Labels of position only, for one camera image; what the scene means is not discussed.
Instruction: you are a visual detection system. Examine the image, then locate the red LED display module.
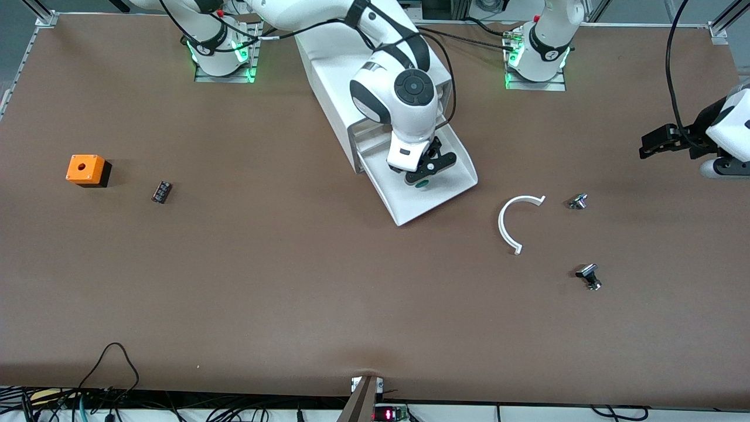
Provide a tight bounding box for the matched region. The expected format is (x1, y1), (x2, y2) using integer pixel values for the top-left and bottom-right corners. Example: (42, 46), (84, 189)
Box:
(373, 404), (409, 422)

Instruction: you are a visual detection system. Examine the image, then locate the black looped cable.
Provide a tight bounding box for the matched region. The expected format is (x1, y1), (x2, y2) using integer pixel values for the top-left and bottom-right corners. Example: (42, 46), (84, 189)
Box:
(78, 342), (141, 394)

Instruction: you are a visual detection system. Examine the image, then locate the white half-ring clamp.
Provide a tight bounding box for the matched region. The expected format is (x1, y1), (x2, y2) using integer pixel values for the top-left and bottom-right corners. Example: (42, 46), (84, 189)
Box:
(498, 195), (547, 256)

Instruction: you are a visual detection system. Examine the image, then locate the orange and black button box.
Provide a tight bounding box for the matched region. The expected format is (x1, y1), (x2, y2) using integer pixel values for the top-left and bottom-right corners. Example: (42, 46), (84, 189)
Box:
(66, 154), (113, 189)

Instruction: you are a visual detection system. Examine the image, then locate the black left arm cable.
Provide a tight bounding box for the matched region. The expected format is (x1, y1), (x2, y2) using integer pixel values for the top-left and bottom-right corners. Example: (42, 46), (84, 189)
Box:
(664, 0), (699, 145)

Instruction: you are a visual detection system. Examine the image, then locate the aluminium table edge rail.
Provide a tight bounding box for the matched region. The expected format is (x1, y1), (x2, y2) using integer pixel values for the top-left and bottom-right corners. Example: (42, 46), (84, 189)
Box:
(0, 26), (39, 121)

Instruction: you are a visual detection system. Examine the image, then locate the black cable behind cabinet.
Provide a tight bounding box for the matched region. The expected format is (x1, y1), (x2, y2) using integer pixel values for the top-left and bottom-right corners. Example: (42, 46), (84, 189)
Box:
(413, 25), (510, 53)

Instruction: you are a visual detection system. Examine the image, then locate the aluminium frame profile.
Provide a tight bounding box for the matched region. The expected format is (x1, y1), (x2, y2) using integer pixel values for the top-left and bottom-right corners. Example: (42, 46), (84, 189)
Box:
(23, 0), (59, 29)
(708, 0), (750, 45)

